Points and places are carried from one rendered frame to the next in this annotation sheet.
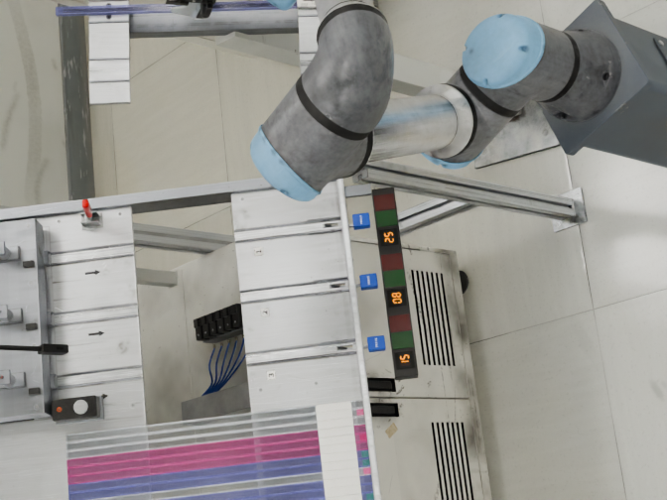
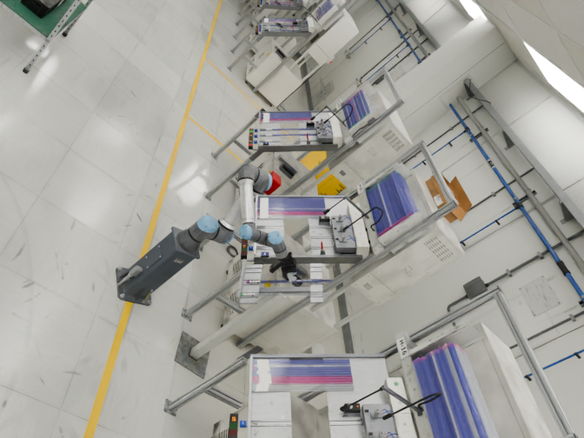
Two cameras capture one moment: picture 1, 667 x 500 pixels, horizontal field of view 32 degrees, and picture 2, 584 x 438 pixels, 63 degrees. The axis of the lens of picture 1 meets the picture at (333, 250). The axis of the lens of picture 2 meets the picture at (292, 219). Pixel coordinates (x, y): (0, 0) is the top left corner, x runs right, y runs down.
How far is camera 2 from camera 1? 299 cm
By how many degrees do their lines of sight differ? 67
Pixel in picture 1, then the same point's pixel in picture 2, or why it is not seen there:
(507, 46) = (207, 218)
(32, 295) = (335, 234)
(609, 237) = (178, 299)
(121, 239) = (315, 249)
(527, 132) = (191, 341)
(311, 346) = (268, 228)
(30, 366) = (335, 222)
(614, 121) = not seen: hidden behind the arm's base
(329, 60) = (251, 168)
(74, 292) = (326, 242)
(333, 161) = not seen: hidden behind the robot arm
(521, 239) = (202, 321)
